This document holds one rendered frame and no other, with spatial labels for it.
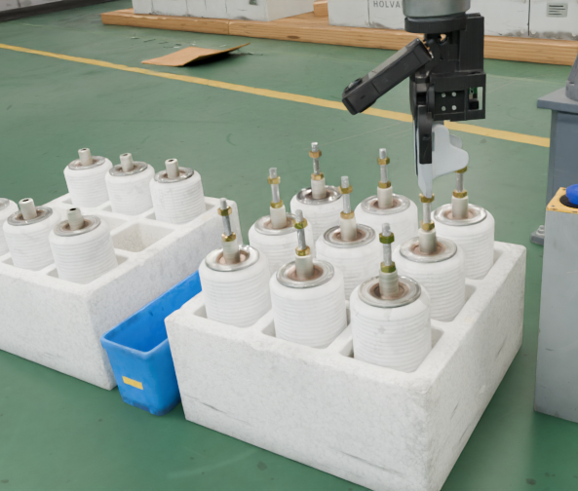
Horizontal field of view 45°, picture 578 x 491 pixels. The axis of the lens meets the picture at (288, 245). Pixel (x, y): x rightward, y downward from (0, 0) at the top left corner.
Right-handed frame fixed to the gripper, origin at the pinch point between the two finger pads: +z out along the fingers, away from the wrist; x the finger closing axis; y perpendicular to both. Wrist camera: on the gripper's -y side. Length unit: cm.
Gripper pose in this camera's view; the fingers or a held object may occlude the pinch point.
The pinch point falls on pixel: (421, 182)
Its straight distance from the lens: 89.8
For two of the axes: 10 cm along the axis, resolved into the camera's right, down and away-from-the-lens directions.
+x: 0.8, -4.4, 8.9
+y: 9.9, -0.6, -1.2
